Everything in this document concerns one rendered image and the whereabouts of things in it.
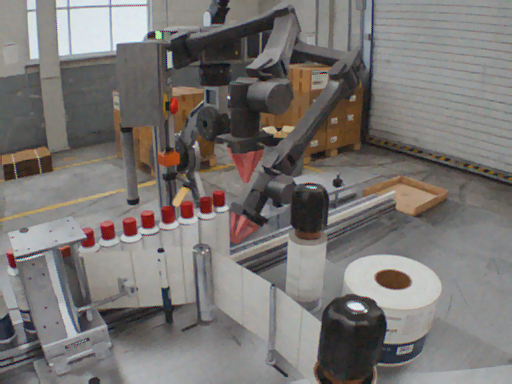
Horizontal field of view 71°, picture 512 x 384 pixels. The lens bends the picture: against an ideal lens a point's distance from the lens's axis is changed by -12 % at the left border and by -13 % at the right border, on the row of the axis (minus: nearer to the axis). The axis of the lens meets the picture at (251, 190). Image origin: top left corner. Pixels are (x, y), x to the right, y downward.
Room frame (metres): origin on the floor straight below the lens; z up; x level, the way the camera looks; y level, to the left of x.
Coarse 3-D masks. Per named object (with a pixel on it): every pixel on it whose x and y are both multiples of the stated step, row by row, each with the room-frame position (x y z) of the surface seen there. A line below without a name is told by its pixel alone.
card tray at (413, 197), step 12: (396, 180) 1.74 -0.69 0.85; (408, 180) 1.73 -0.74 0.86; (372, 192) 1.62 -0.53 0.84; (384, 192) 1.63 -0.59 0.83; (396, 192) 1.63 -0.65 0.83; (408, 192) 1.63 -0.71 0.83; (420, 192) 1.63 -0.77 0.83; (432, 192) 1.62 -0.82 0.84; (444, 192) 1.54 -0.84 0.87; (396, 204) 1.49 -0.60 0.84; (408, 204) 1.49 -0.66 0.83; (420, 204) 1.41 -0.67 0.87; (432, 204) 1.47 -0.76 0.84
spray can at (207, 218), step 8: (200, 200) 0.94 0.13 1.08; (208, 200) 0.93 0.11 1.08; (200, 208) 0.94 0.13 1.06; (208, 208) 0.93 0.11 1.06; (200, 216) 0.93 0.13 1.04; (208, 216) 0.92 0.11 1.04; (200, 224) 0.92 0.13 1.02; (208, 224) 0.92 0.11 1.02; (216, 224) 0.94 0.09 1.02; (200, 232) 0.92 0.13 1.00; (208, 232) 0.92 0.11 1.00; (216, 232) 0.94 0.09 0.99; (200, 240) 0.93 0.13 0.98; (208, 240) 0.92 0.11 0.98; (216, 240) 0.94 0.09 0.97; (216, 248) 0.93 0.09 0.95
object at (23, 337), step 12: (360, 204) 1.39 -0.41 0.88; (384, 204) 1.39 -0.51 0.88; (324, 228) 1.19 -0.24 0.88; (264, 240) 1.11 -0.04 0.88; (264, 252) 1.03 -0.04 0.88; (240, 264) 0.97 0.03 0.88; (108, 312) 0.73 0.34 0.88; (24, 336) 0.62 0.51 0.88; (36, 336) 0.63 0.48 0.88; (0, 348) 0.57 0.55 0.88
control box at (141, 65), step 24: (120, 48) 0.87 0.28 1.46; (144, 48) 0.87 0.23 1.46; (120, 72) 0.87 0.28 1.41; (144, 72) 0.87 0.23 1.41; (168, 72) 0.98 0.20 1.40; (120, 96) 0.87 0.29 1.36; (144, 96) 0.87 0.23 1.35; (168, 96) 0.97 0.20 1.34; (120, 120) 0.87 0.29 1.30; (144, 120) 0.87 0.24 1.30
